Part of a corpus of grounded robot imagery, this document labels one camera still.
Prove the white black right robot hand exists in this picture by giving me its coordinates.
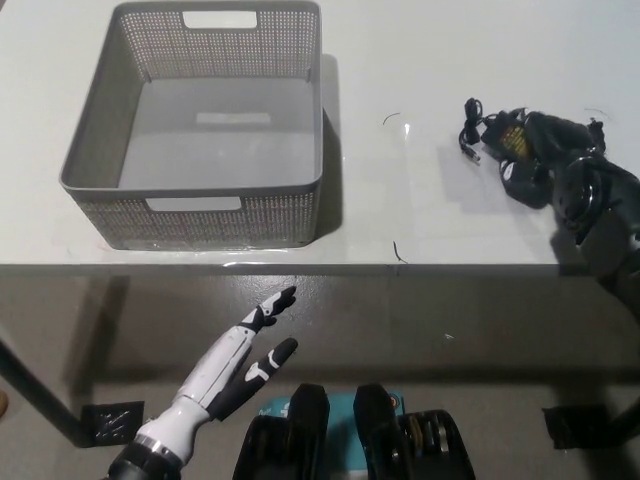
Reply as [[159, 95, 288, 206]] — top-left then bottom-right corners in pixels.
[[499, 112, 609, 209]]

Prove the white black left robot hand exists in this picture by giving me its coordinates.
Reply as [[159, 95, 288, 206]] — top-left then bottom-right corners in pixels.
[[137, 286, 299, 461]]

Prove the black power adapter with cord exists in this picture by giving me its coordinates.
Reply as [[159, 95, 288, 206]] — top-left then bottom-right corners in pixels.
[[458, 97, 609, 164]]

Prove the grey perforated plastic basket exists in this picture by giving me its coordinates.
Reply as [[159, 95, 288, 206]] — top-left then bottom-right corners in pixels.
[[59, 0, 335, 251]]

